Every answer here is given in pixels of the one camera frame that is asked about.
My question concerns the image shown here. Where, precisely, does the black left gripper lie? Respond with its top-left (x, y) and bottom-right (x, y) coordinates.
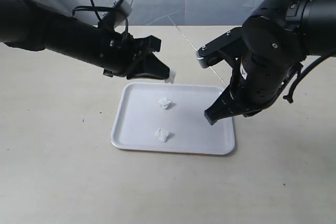
top-left (99, 28), bottom-right (170, 80)

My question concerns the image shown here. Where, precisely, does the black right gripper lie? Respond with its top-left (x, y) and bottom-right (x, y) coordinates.
top-left (204, 77), bottom-right (278, 125)

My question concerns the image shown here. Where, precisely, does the thin metal skewer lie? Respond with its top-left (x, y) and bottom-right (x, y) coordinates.
top-left (167, 16), bottom-right (228, 88)

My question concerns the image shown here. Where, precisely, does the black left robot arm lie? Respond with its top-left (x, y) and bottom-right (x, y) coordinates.
top-left (1, 0), bottom-right (171, 80)

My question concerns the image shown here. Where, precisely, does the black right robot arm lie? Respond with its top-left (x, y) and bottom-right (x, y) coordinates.
top-left (196, 0), bottom-right (335, 124)

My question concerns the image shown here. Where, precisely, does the white rectangular plastic tray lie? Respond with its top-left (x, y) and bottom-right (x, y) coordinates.
top-left (111, 82), bottom-right (235, 155)

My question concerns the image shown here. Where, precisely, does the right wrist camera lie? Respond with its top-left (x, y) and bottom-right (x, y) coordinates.
top-left (196, 27), bottom-right (247, 69)

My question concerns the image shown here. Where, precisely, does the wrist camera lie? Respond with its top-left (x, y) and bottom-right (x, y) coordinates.
top-left (196, 27), bottom-right (247, 69)
top-left (102, 0), bottom-right (132, 28)

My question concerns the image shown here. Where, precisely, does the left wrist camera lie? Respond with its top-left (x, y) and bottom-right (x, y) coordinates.
top-left (102, 0), bottom-right (132, 28)

